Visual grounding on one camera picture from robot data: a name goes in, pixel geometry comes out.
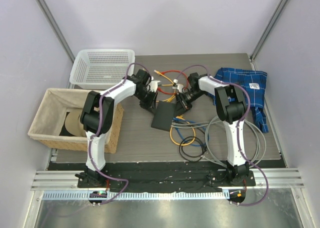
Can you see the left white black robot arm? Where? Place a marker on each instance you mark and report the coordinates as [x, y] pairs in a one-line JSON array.
[[97, 119]]

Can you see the aluminium frame rail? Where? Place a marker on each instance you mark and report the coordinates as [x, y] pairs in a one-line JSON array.
[[174, 180]]

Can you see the blue plaid cloth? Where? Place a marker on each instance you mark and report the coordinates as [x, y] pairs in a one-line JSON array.
[[254, 82]]

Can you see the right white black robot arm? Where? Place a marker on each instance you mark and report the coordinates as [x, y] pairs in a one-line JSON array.
[[231, 109]]

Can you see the white perforated plastic basket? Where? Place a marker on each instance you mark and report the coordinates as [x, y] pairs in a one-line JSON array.
[[100, 69]]

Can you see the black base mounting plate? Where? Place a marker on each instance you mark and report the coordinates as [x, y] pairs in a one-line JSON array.
[[148, 166]]

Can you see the white slotted cable duct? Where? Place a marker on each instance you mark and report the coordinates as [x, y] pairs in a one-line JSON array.
[[100, 195]]

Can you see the wicker basket with liner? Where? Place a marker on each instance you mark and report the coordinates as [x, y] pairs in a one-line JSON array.
[[50, 118]]

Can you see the black network switch box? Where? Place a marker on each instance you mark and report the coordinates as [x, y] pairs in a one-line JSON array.
[[163, 116]]

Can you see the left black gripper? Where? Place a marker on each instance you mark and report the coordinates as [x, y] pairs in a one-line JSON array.
[[151, 104]]

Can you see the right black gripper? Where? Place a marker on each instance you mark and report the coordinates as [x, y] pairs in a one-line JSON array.
[[181, 104]]

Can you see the brown tape roll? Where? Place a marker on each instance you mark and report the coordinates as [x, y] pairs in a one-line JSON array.
[[73, 124]]

